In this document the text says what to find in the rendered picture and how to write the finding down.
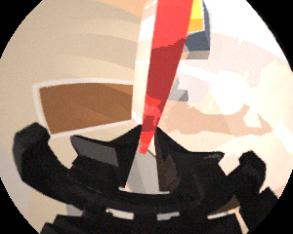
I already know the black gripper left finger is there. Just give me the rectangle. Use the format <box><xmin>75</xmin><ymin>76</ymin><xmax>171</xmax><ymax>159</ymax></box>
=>
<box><xmin>70</xmin><ymin>124</ymin><xmax>143</xmax><ymax>188</ymax></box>

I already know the red rectangular lid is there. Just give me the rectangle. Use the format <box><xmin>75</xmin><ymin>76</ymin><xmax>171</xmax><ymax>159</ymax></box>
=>
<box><xmin>139</xmin><ymin>0</ymin><xmax>194</xmax><ymax>155</ymax></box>

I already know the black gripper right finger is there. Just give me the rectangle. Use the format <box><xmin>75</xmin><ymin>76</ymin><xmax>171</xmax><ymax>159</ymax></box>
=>
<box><xmin>153</xmin><ymin>128</ymin><xmax>225</xmax><ymax>192</ymax></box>

